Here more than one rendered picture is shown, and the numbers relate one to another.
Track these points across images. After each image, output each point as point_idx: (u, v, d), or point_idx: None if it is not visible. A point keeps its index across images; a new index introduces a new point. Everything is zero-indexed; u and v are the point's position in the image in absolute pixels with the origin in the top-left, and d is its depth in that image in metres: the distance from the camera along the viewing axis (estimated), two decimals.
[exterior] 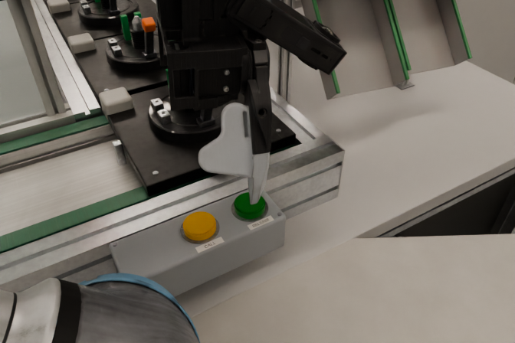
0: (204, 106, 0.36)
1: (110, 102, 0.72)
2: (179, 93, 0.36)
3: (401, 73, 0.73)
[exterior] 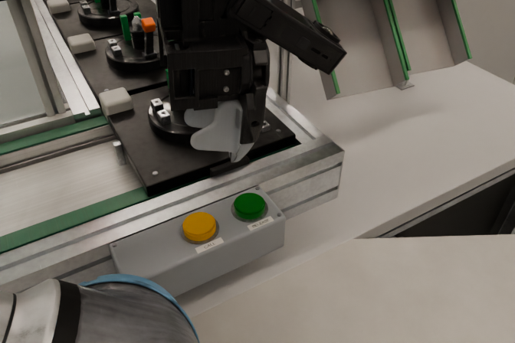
0: (204, 106, 0.36)
1: (110, 102, 0.72)
2: (179, 93, 0.36)
3: (401, 73, 0.73)
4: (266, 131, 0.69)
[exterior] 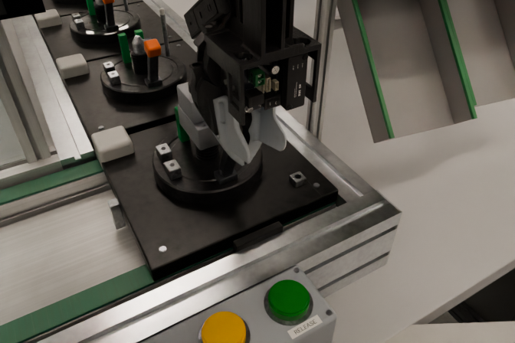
0: None
1: (106, 148, 0.57)
2: (300, 90, 0.36)
3: (466, 109, 0.59)
4: (301, 185, 0.55)
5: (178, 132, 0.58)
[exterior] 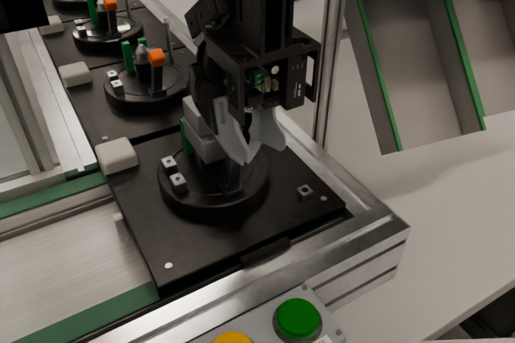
0: None
1: (109, 160, 0.57)
2: (300, 90, 0.36)
3: (474, 121, 0.58)
4: (308, 199, 0.54)
5: (184, 145, 0.57)
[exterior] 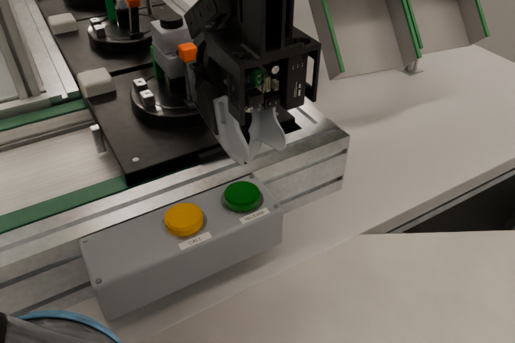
0: None
1: (89, 83, 0.64)
2: (300, 89, 0.36)
3: (412, 50, 0.66)
4: None
5: (155, 70, 0.65)
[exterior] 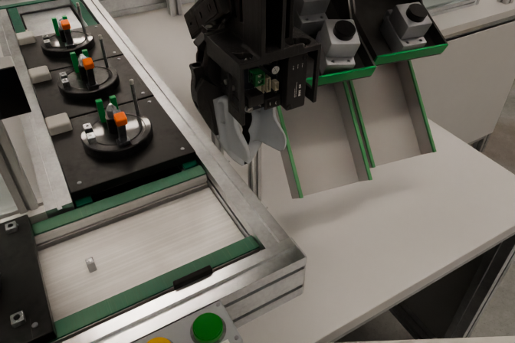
0: None
1: None
2: (300, 90, 0.36)
3: (365, 172, 0.75)
4: (20, 325, 0.58)
5: None
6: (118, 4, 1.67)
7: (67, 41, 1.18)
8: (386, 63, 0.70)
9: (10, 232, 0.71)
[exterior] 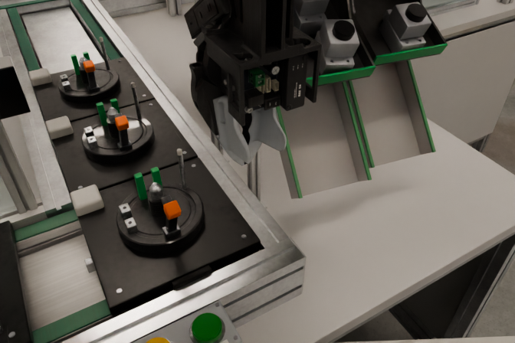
0: None
1: None
2: (300, 90, 0.36)
3: (364, 172, 0.75)
4: None
5: None
6: (118, 4, 1.67)
7: (89, 84, 1.00)
8: (385, 63, 0.70)
9: None
